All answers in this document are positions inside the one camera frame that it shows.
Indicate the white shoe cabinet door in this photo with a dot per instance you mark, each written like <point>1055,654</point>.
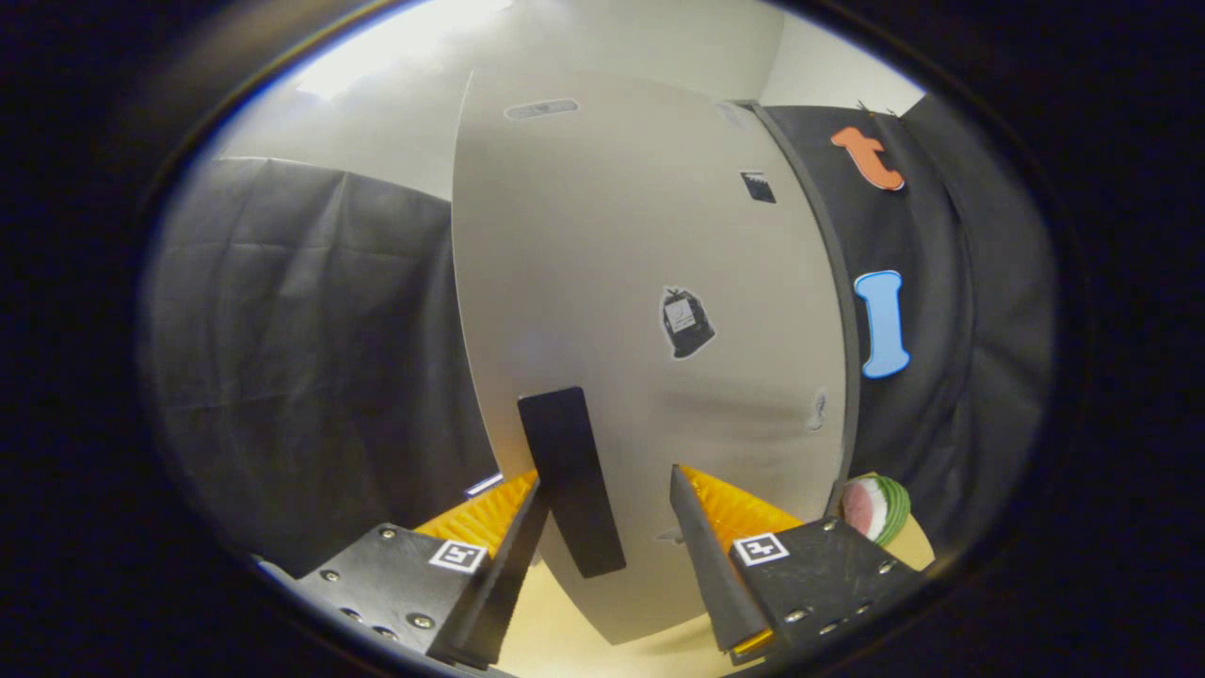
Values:
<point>602,235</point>

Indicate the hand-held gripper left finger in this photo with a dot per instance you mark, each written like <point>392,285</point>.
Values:
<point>499,584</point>

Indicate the grey cover book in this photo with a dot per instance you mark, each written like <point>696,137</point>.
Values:
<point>484,485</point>

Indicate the grey shoe cabinet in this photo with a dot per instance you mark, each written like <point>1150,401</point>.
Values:
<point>845,311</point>

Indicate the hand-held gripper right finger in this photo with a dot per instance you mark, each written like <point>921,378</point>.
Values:
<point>715,565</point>

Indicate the black backdrop cloth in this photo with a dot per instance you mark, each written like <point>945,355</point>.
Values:
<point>311,377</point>

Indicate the watermelon slice toy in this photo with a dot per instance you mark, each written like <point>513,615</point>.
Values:
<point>871,508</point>

